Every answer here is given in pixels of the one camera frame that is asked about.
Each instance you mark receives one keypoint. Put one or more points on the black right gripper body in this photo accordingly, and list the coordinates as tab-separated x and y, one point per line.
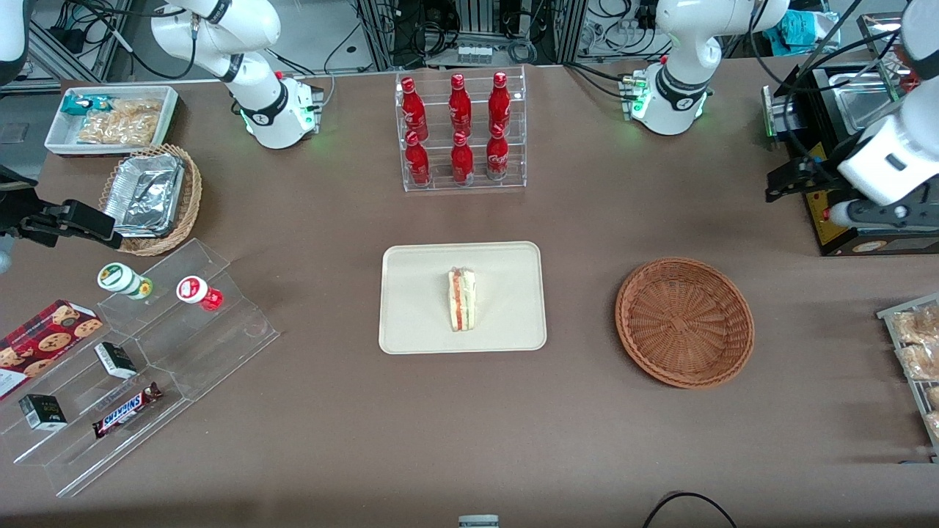
16	214

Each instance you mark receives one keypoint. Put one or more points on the triangle sandwich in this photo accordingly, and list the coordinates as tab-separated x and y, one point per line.
462	301

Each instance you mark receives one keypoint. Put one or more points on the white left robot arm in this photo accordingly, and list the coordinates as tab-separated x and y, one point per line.
689	44

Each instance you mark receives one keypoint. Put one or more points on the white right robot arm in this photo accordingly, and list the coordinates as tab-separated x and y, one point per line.
220	37

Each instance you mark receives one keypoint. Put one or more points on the aluminium foil tray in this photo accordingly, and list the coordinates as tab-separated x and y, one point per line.
147	194

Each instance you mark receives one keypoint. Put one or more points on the white rectangular snack tray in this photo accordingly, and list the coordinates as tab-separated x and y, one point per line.
59	139

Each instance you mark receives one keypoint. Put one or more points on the light oval wicker basket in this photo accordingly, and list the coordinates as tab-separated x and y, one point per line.
191	198

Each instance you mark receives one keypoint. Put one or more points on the brown round wicker basket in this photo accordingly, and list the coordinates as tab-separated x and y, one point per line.
682	323

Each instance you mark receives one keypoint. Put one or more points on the beige plastic tray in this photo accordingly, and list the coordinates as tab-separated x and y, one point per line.
418	297

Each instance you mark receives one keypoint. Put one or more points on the green lid cup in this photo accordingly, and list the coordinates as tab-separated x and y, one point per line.
121	279

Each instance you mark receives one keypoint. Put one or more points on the black food display case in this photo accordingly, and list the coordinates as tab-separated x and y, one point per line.
843	242

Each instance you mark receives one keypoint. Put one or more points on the clear bag of crackers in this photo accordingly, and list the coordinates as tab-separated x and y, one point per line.
121	125

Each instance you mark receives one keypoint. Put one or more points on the red lid cup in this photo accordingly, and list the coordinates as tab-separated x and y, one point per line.
194	290

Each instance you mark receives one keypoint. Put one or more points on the teal snack packet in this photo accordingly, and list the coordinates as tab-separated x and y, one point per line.
77	104

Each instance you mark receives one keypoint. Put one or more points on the red cookie box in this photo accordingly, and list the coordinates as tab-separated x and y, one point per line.
44	341

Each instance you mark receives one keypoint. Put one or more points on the small black box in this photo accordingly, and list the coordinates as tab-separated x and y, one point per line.
116	359
42	412

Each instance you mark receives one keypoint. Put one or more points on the wrapped bread pack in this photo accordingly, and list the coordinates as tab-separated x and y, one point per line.
921	326
921	361

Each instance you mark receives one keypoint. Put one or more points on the clear acrylic stepped stand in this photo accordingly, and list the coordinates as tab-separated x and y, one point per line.
191	367

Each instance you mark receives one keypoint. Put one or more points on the snickers chocolate bar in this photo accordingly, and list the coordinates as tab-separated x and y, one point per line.
126	411

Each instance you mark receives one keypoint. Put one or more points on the red cola bottle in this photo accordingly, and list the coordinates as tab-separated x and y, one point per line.
462	161
499	103
418	165
413	110
460	106
497	158

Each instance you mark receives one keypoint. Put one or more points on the clear acrylic bottle rack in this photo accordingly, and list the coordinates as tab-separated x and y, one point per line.
477	187

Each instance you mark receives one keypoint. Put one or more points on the white power strip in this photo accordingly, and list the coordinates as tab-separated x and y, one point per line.
475	53

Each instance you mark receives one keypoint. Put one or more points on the small grey device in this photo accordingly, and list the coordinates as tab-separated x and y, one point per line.
478	521

